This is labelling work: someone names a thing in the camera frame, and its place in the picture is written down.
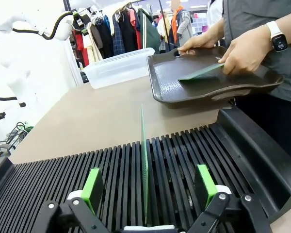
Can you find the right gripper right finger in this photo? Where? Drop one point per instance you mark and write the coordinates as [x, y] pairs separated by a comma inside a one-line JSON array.
[[205, 184]]

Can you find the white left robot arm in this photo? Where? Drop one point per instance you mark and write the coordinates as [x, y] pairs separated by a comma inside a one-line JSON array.
[[9, 55]]

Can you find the white smartwatch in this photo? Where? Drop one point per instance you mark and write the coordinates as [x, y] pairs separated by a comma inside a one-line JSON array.
[[277, 36]]

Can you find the dark green striped jacket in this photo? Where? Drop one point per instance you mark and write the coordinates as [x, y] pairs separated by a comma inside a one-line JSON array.
[[149, 29]]

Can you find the beige hanging garment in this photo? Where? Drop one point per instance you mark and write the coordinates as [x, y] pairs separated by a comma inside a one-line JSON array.
[[92, 41]]

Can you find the clear plastic storage box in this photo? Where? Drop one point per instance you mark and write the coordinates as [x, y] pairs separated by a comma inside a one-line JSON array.
[[116, 68]]

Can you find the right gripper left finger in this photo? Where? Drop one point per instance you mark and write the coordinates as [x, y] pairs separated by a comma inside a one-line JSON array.
[[92, 187]]

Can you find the bystander in white top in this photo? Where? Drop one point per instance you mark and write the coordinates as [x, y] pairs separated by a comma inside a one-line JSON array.
[[214, 14]]

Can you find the person right hand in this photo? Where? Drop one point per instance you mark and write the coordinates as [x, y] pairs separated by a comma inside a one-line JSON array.
[[198, 43]]

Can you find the blue plaid hanging shirt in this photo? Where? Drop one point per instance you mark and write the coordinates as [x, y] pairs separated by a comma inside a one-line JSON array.
[[117, 41]]

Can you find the red hanging shirt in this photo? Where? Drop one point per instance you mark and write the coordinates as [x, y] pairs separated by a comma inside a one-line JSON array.
[[81, 48]]

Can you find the black clothes rail stand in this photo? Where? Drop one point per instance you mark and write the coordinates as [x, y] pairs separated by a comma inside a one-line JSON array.
[[71, 60]]

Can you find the bystander in orange grey jacket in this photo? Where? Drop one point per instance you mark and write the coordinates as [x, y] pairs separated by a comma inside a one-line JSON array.
[[182, 24]]

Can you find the green PCB board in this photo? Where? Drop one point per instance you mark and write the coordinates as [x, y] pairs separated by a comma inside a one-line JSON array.
[[198, 75], [145, 170]]

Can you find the dark brown serving tray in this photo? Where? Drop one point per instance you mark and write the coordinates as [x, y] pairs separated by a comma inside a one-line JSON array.
[[169, 80]]

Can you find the black slotted PCB rack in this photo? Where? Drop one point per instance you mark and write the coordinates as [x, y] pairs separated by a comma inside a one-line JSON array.
[[179, 157]]

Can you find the black hanging garment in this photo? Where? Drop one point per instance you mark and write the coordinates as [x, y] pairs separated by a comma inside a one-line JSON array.
[[128, 31]]

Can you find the person right forearm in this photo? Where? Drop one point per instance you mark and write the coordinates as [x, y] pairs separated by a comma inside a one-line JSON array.
[[215, 29]]

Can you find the person body in grey shirt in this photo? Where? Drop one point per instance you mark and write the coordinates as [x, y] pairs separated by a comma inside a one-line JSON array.
[[247, 14]]

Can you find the bystander in yellow red clothes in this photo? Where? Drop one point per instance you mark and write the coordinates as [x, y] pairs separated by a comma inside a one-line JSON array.
[[163, 31]]

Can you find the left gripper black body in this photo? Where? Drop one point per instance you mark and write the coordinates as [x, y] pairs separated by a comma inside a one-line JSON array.
[[79, 21]]

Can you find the person left hand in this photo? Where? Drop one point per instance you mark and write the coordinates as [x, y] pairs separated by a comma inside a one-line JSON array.
[[247, 52]]

